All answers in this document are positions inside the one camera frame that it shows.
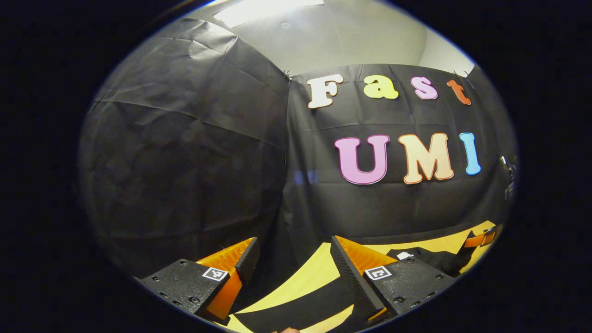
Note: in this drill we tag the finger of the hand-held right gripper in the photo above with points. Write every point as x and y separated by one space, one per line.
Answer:
478 239

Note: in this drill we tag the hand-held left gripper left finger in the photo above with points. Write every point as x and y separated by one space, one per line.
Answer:
248 261

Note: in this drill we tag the ceiling light panel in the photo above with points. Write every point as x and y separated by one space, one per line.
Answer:
263 9

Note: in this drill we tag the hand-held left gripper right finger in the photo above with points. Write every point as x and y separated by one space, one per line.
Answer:
354 282

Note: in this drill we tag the black buttoned shirt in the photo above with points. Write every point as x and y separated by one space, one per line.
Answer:
430 261

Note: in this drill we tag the black backdrop cloth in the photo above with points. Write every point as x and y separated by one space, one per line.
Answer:
194 152

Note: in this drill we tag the small black backdrop clip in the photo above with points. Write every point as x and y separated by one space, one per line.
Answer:
286 75

